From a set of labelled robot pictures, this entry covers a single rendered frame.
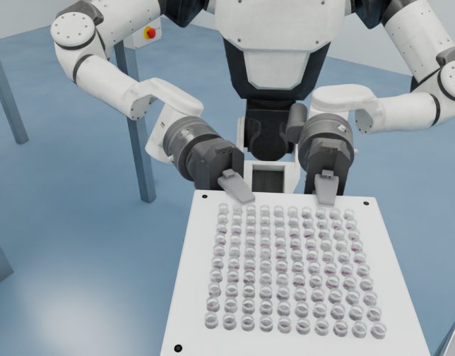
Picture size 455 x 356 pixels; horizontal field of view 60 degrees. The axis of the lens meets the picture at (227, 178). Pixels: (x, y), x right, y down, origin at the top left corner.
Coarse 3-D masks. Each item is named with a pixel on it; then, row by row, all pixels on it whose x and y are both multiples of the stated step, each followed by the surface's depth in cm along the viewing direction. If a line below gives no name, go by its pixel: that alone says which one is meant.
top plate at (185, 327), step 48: (192, 240) 46; (288, 240) 46; (336, 240) 46; (384, 240) 46; (192, 288) 41; (240, 288) 41; (384, 288) 41; (192, 336) 37; (240, 336) 37; (288, 336) 37; (336, 336) 37; (384, 336) 37
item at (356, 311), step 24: (240, 216) 48; (264, 216) 48; (240, 240) 45; (264, 240) 46; (312, 240) 46; (264, 264) 44; (312, 264) 43; (336, 264) 42; (264, 288) 41; (288, 288) 40; (336, 288) 40; (264, 312) 38; (288, 312) 38; (312, 312) 39; (336, 312) 37; (360, 312) 38
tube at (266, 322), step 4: (264, 316) 37; (268, 316) 37; (260, 320) 37; (264, 320) 38; (268, 320) 38; (272, 320) 37; (260, 324) 37; (264, 324) 38; (268, 324) 38; (272, 324) 37; (260, 328) 37; (264, 328) 36; (268, 328) 37; (264, 332) 37; (268, 332) 37
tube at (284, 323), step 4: (280, 316) 37; (284, 316) 37; (280, 320) 38; (284, 320) 38; (288, 320) 37; (280, 324) 38; (284, 324) 38; (288, 324) 38; (280, 328) 36; (284, 328) 36; (288, 328) 36; (280, 332) 37; (284, 332) 37; (288, 332) 37
